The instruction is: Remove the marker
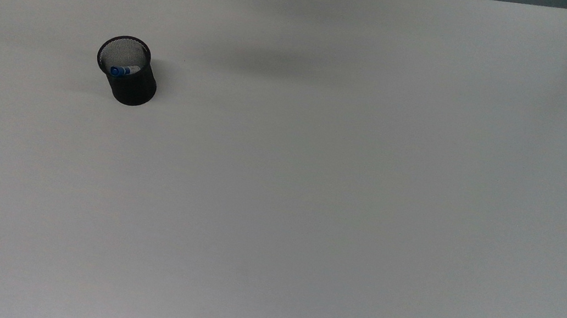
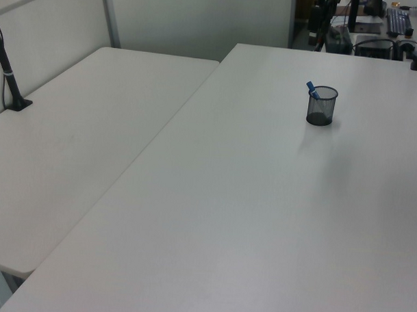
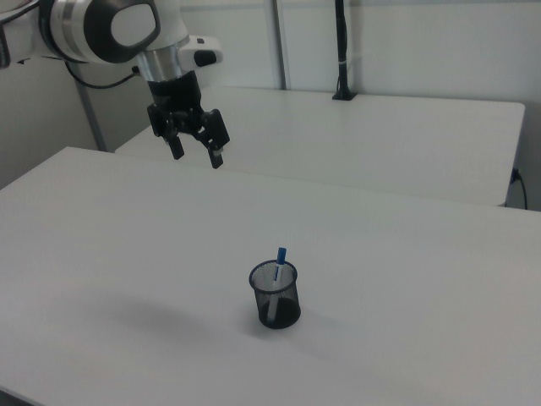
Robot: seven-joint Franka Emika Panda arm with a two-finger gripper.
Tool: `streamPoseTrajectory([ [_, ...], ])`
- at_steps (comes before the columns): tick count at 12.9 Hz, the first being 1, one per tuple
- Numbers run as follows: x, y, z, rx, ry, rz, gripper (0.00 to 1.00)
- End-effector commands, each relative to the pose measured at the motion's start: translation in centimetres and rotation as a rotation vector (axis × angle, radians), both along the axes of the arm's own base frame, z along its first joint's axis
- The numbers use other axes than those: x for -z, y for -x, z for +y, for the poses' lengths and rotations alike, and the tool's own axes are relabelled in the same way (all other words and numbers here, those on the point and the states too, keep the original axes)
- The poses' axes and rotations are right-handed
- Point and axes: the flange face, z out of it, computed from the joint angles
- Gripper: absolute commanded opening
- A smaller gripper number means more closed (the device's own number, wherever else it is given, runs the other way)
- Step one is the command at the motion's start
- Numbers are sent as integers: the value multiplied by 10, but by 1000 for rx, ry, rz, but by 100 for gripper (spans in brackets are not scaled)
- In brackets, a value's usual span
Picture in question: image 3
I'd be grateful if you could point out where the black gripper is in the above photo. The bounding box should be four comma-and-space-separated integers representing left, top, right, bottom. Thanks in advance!
146, 70, 232, 171

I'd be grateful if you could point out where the blue white marker pen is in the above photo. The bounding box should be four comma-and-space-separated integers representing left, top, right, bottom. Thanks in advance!
265, 246, 289, 323

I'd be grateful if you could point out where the white table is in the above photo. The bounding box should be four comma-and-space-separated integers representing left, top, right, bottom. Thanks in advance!
114, 85, 527, 208

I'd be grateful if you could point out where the black mesh pen cup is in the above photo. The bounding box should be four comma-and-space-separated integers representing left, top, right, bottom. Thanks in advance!
248, 260, 303, 331

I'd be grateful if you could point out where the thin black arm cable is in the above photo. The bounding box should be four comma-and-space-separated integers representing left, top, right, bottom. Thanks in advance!
63, 61, 141, 91

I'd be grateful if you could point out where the black clamped pole with cables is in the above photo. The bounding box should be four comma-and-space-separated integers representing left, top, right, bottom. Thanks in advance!
331, 0, 358, 102

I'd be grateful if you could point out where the black wall cable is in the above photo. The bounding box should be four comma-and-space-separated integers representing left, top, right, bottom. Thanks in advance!
511, 167, 529, 211

